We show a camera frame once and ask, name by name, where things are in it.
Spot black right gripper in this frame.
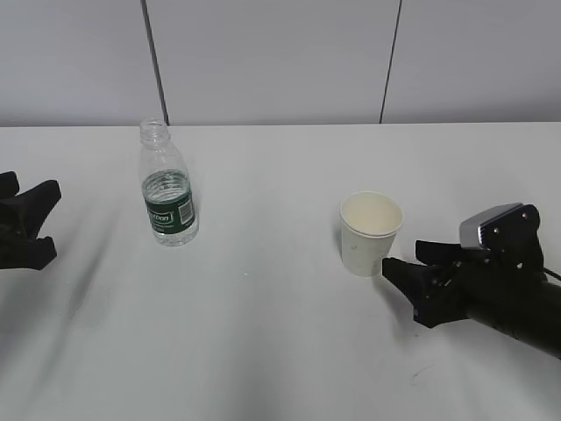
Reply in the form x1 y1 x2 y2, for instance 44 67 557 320
381 203 544 327

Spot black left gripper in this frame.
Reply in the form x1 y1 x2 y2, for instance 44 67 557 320
1 171 61 270

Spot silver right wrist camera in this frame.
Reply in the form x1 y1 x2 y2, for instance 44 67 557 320
458 203 522 250

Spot clear green-label water bottle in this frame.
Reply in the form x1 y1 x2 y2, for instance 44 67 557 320
138 118 198 246

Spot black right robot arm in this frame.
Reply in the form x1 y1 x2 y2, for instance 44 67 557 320
381 203 560 357

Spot white paper cup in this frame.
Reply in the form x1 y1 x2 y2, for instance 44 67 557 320
339 191 403 277

